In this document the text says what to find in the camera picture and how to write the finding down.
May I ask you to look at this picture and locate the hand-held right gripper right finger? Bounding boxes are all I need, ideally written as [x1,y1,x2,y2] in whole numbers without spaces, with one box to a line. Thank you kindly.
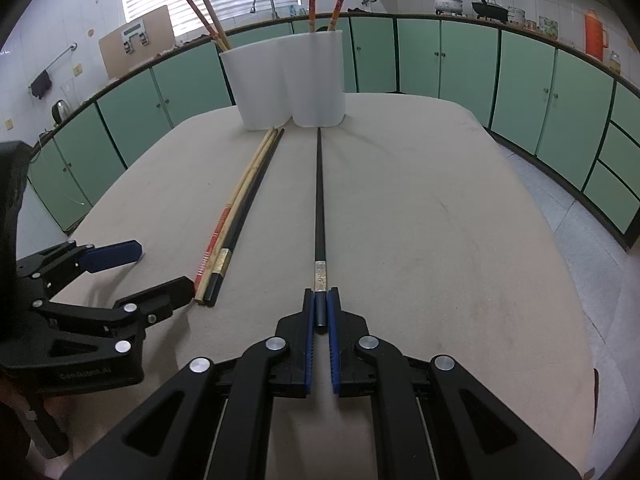
[326,287,581,480]

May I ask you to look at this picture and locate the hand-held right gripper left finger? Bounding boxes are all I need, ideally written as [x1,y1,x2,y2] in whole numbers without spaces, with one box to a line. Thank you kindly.
[60,287,317,480]

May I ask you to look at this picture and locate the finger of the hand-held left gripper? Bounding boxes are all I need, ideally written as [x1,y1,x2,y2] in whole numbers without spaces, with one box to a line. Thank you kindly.
[31,276,196,357]
[15,241,144,292]

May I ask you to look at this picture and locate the black chopstick gold band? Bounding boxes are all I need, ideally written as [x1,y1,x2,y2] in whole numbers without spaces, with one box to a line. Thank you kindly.
[312,126,328,335]
[204,128,286,307]

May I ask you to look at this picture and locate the red-banded bamboo chopstick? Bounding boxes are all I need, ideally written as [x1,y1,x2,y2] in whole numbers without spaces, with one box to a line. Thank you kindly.
[195,128,277,303]

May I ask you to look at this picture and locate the plain bamboo chopstick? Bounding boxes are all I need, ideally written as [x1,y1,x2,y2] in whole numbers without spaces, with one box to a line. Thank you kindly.
[196,0,232,52]
[200,128,279,305]

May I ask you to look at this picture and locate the white two-compartment utensil holder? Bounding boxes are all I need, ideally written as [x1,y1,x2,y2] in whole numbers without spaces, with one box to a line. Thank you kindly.
[219,30,347,132]

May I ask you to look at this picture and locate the dark towel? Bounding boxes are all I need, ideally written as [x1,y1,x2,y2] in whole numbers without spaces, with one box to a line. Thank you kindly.
[29,71,52,100]

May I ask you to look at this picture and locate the grey clip device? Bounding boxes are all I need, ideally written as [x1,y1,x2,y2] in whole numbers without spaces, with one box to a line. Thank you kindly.
[121,19,149,54]

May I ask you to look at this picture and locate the brown water dispenser box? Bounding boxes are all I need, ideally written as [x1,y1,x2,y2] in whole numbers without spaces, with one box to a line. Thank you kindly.
[98,5,176,80]

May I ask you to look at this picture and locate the green lower kitchen cabinets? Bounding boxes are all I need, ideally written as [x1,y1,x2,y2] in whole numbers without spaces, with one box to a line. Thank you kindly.
[27,14,640,251]

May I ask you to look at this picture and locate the gas stove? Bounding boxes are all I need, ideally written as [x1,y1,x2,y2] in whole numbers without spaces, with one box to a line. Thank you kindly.
[432,10,511,23]

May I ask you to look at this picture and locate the black wok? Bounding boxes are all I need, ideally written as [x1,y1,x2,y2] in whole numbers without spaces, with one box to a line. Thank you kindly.
[471,0,510,22]

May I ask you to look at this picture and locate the dark brown countertop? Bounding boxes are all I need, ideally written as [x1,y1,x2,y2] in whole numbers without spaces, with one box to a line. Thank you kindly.
[30,10,640,151]

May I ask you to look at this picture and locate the orange thermos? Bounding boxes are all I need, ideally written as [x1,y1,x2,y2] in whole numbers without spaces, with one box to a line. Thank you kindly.
[584,8,610,61]

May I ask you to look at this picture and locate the metal towel rail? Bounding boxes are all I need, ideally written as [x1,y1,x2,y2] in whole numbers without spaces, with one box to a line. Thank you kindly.
[30,42,78,88]

